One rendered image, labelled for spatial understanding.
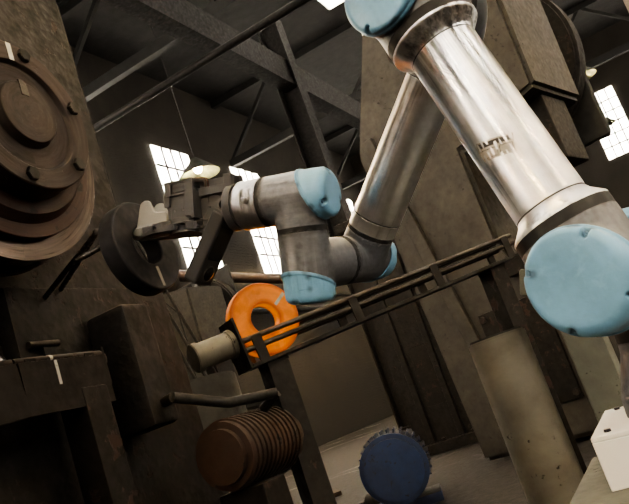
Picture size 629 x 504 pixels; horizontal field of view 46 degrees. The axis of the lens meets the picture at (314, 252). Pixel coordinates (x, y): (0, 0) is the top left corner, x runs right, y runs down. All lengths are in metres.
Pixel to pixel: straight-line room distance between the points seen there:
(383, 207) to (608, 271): 0.43
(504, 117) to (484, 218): 2.83
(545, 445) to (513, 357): 0.17
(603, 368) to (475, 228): 2.23
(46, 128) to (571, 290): 0.93
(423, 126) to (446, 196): 2.70
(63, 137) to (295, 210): 0.54
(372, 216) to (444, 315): 2.72
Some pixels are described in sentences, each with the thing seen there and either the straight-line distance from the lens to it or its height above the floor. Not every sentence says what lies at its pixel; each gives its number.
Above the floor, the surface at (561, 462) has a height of 0.25.
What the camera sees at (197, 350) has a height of 0.67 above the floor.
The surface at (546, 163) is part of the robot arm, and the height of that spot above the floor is 0.65.
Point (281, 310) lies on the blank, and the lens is 1.57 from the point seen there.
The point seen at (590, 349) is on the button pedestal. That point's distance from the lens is 1.55.
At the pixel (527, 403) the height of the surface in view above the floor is 0.37.
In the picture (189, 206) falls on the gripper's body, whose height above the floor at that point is 0.84.
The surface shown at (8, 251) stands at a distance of 1.32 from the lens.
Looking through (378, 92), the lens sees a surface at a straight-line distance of 4.04.
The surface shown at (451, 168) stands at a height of 1.41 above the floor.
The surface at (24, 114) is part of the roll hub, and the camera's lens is 1.36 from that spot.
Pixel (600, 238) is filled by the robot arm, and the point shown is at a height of 0.55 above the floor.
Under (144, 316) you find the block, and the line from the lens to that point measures 1.49.
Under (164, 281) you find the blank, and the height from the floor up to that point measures 0.76.
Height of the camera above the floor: 0.48
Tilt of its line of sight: 12 degrees up
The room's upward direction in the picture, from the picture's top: 19 degrees counter-clockwise
